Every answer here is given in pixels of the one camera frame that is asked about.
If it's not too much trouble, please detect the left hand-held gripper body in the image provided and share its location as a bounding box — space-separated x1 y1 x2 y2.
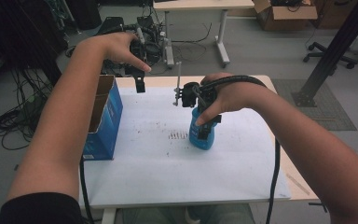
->
129 27 148 63

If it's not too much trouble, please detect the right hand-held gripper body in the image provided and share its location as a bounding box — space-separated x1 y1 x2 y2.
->
172 61 218 114

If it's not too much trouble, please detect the blue bottle with white cap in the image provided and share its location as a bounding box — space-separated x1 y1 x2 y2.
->
188 106 219 151

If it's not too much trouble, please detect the blue cardboard box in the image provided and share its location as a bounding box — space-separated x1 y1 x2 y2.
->
82 74 124 161

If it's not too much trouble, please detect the person's left hand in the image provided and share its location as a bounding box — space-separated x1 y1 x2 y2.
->
79 32 153 74

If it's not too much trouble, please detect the person's right hand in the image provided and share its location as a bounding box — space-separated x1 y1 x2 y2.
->
195 72 263 127

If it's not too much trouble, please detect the white table mat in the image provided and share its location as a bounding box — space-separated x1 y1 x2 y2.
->
78 86 292 209

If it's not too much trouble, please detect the white background table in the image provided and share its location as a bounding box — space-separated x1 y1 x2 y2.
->
152 0 255 69

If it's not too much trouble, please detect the grey floor mat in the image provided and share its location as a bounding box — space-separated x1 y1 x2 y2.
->
271 78 358 132

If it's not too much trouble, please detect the black curtain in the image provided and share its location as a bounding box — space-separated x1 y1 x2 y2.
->
0 0 70 87

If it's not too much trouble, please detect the open brown cardboard box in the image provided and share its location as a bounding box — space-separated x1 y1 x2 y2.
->
252 0 319 32

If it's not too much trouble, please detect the white table leg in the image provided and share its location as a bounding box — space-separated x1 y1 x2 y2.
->
101 207 117 224

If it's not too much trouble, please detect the black office chair base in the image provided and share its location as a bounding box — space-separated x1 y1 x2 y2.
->
302 41 358 70

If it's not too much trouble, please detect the black sleeve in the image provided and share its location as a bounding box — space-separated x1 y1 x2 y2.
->
0 191 86 224

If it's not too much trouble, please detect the thin black floor cable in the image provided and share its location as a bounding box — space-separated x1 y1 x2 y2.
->
171 21 214 63

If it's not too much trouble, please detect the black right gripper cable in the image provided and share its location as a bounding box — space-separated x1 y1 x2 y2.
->
192 75 282 224

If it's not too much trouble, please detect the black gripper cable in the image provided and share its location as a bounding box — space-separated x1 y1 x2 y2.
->
192 75 282 224
79 157 95 224

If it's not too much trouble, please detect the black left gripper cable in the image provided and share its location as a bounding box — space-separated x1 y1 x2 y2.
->
79 157 95 224

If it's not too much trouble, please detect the bundle of black floor cables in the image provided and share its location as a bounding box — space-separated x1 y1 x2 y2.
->
0 66 54 151

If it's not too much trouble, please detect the black aluminium post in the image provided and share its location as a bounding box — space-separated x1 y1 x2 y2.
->
291 0 358 108

